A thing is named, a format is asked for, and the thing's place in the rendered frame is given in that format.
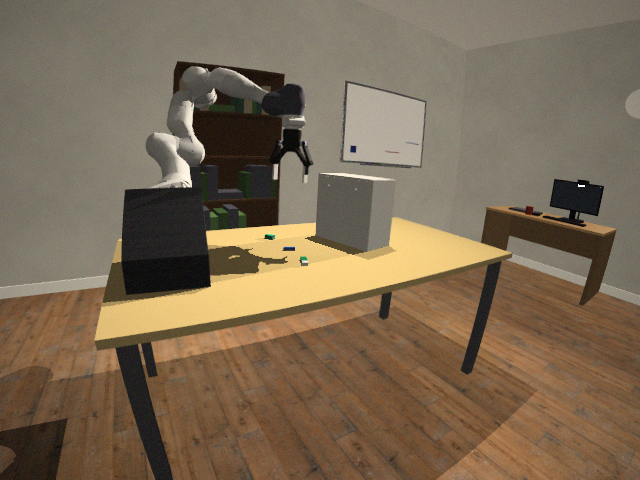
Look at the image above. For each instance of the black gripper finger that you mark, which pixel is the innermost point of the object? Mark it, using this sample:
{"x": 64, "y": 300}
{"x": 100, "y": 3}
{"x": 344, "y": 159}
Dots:
{"x": 307, "y": 163}
{"x": 277, "y": 158}

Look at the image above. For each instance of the grey drawer front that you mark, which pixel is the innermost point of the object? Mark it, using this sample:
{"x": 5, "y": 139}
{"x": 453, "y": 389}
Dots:
{"x": 329, "y": 207}
{"x": 361, "y": 217}
{"x": 331, "y": 186}
{"x": 364, "y": 188}
{"x": 328, "y": 228}
{"x": 354, "y": 235}

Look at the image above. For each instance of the grey chest of drawers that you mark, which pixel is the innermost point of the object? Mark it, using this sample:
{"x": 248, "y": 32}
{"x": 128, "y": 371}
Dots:
{"x": 381, "y": 211}

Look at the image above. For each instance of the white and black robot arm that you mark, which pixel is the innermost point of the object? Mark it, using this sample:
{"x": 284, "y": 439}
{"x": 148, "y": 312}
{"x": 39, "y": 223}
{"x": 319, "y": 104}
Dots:
{"x": 287, "y": 102}

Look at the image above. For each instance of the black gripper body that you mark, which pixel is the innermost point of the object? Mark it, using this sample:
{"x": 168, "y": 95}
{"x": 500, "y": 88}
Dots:
{"x": 291, "y": 133}

